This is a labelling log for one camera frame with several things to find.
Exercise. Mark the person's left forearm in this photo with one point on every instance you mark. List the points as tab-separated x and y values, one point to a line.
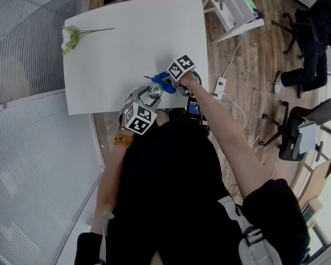
107	181

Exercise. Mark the black waist-mounted screen device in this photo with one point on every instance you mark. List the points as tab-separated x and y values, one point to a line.
194	109

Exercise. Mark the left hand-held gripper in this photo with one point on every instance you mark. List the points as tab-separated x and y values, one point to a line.
139	117

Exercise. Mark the person's black sweater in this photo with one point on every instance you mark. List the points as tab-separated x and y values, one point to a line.
176	189

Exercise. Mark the white power strip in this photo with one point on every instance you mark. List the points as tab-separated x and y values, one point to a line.
220	87

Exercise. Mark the grey pad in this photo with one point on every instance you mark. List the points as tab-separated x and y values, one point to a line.
307	138

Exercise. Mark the black office chair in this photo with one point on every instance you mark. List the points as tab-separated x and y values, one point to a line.
300	21
292	137

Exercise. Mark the blue cloth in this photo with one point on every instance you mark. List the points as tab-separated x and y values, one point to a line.
168	88

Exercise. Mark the wooden desk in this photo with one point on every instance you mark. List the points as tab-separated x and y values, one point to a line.
314	184

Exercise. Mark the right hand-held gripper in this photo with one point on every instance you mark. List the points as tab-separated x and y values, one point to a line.
180	66

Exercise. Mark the small silver metal cup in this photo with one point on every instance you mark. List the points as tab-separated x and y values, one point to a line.
154	92

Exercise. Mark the person's right forearm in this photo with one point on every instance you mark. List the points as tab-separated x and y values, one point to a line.
226	137

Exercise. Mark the white artificial flowers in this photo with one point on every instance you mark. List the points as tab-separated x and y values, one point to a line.
70	39

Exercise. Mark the ribbed glass partition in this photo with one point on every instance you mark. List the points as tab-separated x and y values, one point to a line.
30	51

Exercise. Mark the grey handheld device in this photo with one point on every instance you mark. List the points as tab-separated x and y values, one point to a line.
218	1

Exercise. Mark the white wooden chair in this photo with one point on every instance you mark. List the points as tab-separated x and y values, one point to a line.
234	1

